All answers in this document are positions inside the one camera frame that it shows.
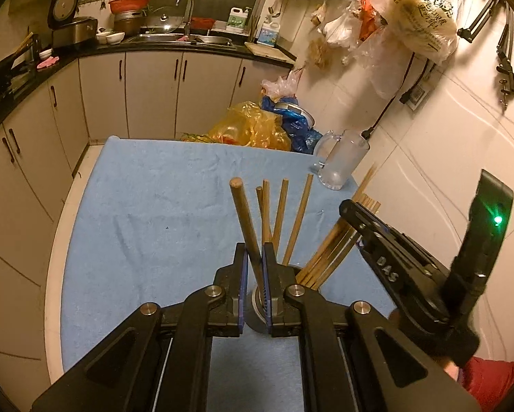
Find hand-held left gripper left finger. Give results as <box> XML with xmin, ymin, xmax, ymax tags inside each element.
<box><xmin>29</xmin><ymin>242</ymin><xmax>250</xmax><ymax>412</ymax></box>

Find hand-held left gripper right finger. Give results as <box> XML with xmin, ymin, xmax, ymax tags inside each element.
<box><xmin>261</xmin><ymin>242</ymin><xmax>483</xmax><ymax>412</ymax></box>

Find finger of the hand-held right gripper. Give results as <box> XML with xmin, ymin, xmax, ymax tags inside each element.
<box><xmin>339</xmin><ymin>198</ymin><xmax>401</xmax><ymax>267</ymax></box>

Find black utensil holder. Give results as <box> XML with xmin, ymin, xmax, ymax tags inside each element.
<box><xmin>245</xmin><ymin>266</ymin><xmax>326</xmax><ymax>337</ymax></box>

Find bundle of pale chopsticks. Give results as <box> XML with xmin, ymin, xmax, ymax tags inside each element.
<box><xmin>297</xmin><ymin>163</ymin><xmax>382</xmax><ymax>290</ymax></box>

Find brown wooden chopstick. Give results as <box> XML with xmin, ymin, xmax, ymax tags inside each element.
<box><xmin>282</xmin><ymin>174</ymin><xmax>314</xmax><ymax>267</ymax></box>
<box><xmin>229</xmin><ymin>177</ymin><xmax>270</xmax><ymax>310</ymax></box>
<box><xmin>262</xmin><ymin>179</ymin><xmax>275</xmax><ymax>250</ymax></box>
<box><xmin>256</xmin><ymin>186</ymin><xmax>266</xmax><ymax>245</ymax></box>
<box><xmin>271</xmin><ymin>178</ymin><xmax>289</xmax><ymax>252</ymax></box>

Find person's right forearm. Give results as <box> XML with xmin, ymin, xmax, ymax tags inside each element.
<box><xmin>443</xmin><ymin>354</ymin><xmax>514</xmax><ymax>408</ymax></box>

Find glass mug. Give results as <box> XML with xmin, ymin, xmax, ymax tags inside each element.
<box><xmin>312</xmin><ymin>129</ymin><xmax>371</xmax><ymax>192</ymax></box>

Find blue plastic bag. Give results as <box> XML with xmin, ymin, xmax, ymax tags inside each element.
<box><xmin>260</xmin><ymin>94</ymin><xmax>326</xmax><ymax>155</ymax></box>

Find blue table cloth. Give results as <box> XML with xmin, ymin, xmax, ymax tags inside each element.
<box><xmin>59</xmin><ymin>135</ymin><xmax>399</xmax><ymax>412</ymax></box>

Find yellow plastic bag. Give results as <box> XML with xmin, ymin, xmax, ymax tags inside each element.
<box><xmin>207</xmin><ymin>101</ymin><xmax>292</xmax><ymax>151</ymax></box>

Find white plastic bag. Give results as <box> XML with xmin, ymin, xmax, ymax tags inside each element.
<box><xmin>261</xmin><ymin>69</ymin><xmax>302</xmax><ymax>99</ymax></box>

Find wooden cutting board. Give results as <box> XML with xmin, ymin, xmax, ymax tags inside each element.
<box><xmin>244</xmin><ymin>41</ymin><xmax>297</xmax><ymax>63</ymax></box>

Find white jug blue label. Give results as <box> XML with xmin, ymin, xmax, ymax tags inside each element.
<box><xmin>256</xmin><ymin>16</ymin><xmax>279</xmax><ymax>47</ymax></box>

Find hanging plastic bags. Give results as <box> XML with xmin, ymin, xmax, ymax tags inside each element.
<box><xmin>310</xmin><ymin>0</ymin><xmax>466</xmax><ymax>99</ymax></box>

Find grey kitchen cabinets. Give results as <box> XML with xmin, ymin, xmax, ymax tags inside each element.
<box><xmin>0</xmin><ymin>49</ymin><xmax>294</xmax><ymax>361</ymax></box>

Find metal sink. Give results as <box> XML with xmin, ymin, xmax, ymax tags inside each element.
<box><xmin>130</xmin><ymin>32</ymin><xmax>234</xmax><ymax>48</ymax></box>

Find white jug green label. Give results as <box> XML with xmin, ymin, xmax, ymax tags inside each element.
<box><xmin>227</xmin><ymin>5</ymin><xmax>251</xmax><ymax>33</ymax></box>

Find chrome faucet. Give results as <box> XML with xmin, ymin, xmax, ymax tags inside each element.
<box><xmin>175</xmin><ymin>0</ymin><xmax>196</xmax><ymax>37</ymax></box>

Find glass pot lid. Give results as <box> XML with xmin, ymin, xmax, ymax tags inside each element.
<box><xmin>147</xmin><ymin>6</ymin><xmax>184</xmax><ymax>31</ymax></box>

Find black kitchen countertop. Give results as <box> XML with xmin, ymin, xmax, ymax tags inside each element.
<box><xmin>0</xmin><ymin>34</ymin><xmax>296</xmax><ymax>147</ymax></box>

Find white bowl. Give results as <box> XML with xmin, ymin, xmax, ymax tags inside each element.
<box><xmin>96</xmin><ymin>30</ymin><xmax>126</xmax><ymax>46</ymax></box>

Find metal pot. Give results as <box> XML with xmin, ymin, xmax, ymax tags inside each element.
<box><xmin>113</xmin><ymin>12</ymin><xmax>146</xmax><ymax>37</ymax></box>

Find red basin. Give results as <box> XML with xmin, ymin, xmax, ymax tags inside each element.
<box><xmin>108</xmin><ymin>0</ymin><xmax>151</xmax><ymax>15</ymax></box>

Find rice cooker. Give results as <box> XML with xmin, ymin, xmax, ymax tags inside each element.
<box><xmin>46</xmin><ymin>0</ymin><xmax>99</xmax><ymax>49</ymax></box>

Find black power plug cable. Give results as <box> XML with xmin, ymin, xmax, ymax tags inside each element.
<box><xmin>360</xmin><ymin>49</ymin><xmax>438</xmax><ymax>142</ymax></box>

